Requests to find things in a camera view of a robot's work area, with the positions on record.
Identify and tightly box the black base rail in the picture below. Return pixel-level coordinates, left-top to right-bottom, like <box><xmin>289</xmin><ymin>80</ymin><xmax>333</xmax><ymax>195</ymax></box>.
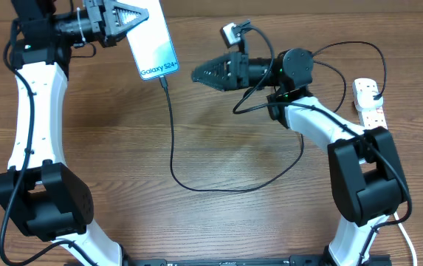
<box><xmin>64</xmin><ymin>253</ymin><xmax>393</xmax><ymax>266</ymax></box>

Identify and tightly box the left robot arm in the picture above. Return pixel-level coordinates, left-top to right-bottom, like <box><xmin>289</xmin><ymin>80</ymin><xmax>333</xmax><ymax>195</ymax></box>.
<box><xmin>0</xmin><ymin>0</ymin><xmax>149</xmax><ymax>265</ymax></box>

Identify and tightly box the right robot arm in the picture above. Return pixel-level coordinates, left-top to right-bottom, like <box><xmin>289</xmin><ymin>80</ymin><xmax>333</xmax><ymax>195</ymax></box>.
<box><xmin>191</xmin><ymin>48</ymin><xmax>412</xmax><ymax>265</ymax></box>

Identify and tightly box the white power strip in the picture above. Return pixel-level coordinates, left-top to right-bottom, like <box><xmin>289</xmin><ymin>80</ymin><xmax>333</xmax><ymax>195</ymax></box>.
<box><xmin>352</xmin><ymin>78</ymin><xmax>388</xmax><ymax>129</ymax></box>

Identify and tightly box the blue Galaxy smartphone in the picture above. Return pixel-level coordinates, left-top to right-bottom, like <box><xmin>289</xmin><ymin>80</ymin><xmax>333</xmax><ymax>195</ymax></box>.
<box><xmin>123</xmin><ymin>0</ymin><xmax>179</xmax><ymax>80</ymax></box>

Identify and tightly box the white charger plug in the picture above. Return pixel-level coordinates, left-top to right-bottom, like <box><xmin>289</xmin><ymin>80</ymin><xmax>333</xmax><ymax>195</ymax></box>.
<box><xmin>354</xmin><ymin>91</ymin><xmax>384</xmax><ymax>112</ymax></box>

